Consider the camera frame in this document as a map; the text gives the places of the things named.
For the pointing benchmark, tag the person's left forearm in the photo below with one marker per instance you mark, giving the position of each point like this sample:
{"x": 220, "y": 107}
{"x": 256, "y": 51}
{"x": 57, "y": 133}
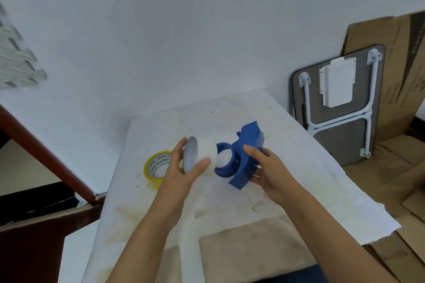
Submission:
{"x": 149, "y": 243}

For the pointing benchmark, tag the yellow tape roll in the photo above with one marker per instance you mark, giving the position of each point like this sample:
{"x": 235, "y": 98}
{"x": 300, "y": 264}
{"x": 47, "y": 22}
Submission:
{"x": 148, "y": 173}

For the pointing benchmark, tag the white table cover sheet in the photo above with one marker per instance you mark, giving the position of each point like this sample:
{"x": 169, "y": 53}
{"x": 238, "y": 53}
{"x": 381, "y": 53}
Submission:
{"x": 232, "y": 117}

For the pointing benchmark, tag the white tape roll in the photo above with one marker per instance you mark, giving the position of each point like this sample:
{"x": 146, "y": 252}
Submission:
{"x": 206, "y": 151}

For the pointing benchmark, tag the white metal table leg frame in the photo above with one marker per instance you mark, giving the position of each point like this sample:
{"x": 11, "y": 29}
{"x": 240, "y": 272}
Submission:
{"x": 369, "y": 93}

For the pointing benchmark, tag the grey patterned wall mat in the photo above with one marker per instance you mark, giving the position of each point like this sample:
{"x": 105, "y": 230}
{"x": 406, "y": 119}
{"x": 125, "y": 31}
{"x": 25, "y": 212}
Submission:
{"x": 15, "y": 57}

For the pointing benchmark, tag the white plastic table drawer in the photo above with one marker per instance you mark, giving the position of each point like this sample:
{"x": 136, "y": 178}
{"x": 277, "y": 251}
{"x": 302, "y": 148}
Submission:
{"x": 337, "y": 83}

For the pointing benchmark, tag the person's blue trousers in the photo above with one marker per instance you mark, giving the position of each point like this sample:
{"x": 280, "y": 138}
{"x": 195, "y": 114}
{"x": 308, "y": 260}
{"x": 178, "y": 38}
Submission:
{"x": 302, "y": 275}

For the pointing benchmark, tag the person's left hand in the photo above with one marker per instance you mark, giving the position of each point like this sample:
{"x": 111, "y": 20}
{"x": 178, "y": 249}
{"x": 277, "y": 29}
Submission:
{"x": 174, "y": 181}

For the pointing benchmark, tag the person's right thumb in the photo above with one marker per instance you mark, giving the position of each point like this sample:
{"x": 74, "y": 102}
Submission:
{"x": 254, "y": 152}

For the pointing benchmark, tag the flat brown cardboard sheet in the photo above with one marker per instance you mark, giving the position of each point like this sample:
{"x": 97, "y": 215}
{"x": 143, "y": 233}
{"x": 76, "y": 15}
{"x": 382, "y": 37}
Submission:
{"x": 395, "y": 173}

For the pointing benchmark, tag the grey folding table top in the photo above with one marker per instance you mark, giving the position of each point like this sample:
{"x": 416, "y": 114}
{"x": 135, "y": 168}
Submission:
{"x": 345, "y": 140}

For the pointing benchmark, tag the blue tape dispenser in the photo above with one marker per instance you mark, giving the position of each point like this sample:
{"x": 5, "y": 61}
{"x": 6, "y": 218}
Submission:
{"x": 249, "y": 142}

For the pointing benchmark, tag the beige stained cloth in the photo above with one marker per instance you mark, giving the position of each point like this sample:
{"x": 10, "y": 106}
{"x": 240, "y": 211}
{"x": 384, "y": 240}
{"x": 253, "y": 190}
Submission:
{"x": 252, "y": 246}

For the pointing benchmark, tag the person's left thumb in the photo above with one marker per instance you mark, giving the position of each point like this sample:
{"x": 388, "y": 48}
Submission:
{"x": 200, "y": 168}

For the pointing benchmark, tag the dark red wooden frame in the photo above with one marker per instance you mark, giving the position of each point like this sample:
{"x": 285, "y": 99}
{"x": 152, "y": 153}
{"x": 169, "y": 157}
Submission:
{"x": 36, "y": 246}

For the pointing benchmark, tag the upright brown cardboard sheet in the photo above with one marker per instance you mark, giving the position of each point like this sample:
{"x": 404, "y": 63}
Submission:
{"x": 398, "y": 70}

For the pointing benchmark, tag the person's right hand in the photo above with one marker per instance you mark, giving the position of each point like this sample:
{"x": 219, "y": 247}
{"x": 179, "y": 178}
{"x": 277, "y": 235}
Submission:
{"x": 274, "y": 176}

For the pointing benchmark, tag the person's right forearm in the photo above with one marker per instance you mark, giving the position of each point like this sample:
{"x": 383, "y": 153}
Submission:
{"x": 325, "y": 243}

